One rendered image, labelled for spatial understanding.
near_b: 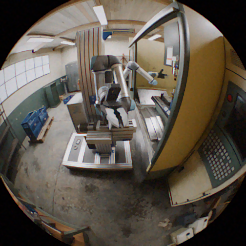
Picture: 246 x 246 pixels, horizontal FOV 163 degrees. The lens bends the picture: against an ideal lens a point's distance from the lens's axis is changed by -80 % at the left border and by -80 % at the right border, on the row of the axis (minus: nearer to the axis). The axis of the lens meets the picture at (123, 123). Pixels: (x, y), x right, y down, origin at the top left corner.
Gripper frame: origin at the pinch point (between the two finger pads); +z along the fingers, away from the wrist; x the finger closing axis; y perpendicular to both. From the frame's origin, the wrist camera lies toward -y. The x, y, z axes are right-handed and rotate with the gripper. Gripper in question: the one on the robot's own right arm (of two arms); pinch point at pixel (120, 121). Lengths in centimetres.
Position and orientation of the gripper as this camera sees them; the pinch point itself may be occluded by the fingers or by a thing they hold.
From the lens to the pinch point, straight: 27.4
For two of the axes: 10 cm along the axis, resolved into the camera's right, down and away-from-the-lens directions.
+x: -9.4, 0.8, -3.2
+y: -1.3, 8.0, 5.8
